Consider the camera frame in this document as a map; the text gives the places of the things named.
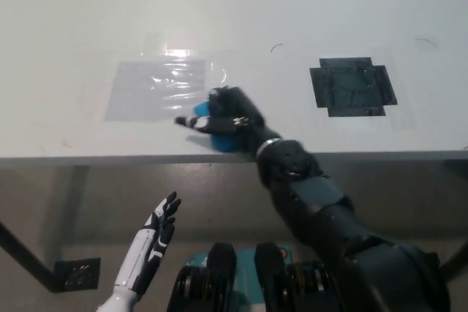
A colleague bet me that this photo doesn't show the clear plastic sheet patch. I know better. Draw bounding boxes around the clear plastic sheet patch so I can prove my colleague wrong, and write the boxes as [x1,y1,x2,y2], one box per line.
[104,58,208,122]

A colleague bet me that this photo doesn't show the blue wavy sponge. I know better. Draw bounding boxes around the blue wavy sponge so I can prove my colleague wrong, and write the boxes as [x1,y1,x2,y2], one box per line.
[192,99,241,154]

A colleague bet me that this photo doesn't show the black table leg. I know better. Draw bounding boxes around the black table leg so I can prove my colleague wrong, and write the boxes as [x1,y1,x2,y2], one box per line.
[0,218,65,294]

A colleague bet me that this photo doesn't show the robot lower body legs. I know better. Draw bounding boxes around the robot lower body legs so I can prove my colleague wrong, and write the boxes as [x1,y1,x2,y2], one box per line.
[166,241,344,312]

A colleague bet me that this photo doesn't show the black tape marked spot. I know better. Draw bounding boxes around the black tape marked spot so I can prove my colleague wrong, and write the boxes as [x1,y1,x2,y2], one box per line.
[309,57,399,118]

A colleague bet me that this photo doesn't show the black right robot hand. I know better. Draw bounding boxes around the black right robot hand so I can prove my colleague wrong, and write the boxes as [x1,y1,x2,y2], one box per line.
[174,85,282,154]

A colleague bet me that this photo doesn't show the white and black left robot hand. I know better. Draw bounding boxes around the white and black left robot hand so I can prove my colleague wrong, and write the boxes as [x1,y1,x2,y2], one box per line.
[113,191,182,297]

